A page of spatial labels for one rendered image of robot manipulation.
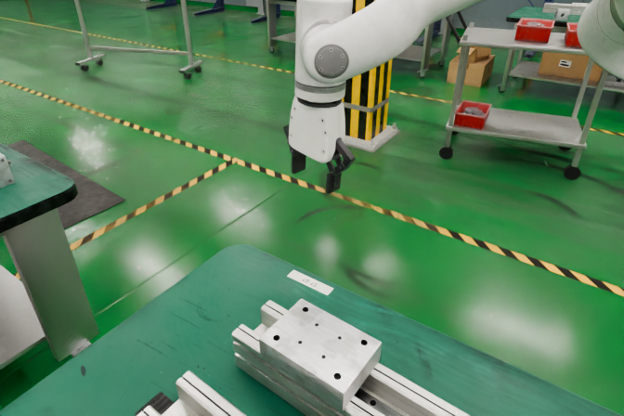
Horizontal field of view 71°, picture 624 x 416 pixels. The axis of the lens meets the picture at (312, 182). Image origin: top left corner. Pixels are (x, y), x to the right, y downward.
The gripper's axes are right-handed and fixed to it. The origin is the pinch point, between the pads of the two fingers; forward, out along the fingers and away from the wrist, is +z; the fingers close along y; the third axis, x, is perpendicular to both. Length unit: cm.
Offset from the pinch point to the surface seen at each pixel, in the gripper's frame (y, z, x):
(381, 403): 29.5, 21.7, -13.3
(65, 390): -11, 30, -47
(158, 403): 2.8, 28.1, -36.8
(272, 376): 13.7, 23.9, -21.7
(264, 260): -14.6, 29.5, -1.0
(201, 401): 12.0, 20.1, -33.7
